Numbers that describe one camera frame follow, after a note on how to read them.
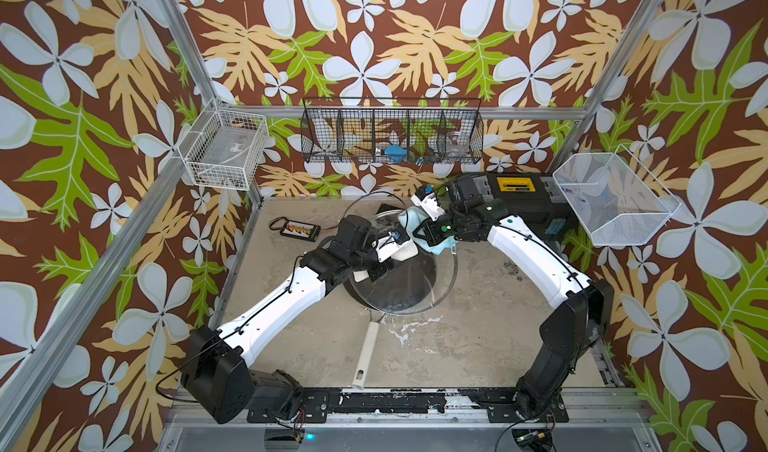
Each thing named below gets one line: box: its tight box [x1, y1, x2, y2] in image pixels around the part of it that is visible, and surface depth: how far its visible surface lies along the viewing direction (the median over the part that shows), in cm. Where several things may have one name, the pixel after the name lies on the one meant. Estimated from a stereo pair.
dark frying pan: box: [346, 249, 458, 389], surface depth 77 cm
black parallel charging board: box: [280, 220, 321, 242], surface depth 110 cm
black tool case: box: [470, 172, 579, 238], surface depth 101 cm
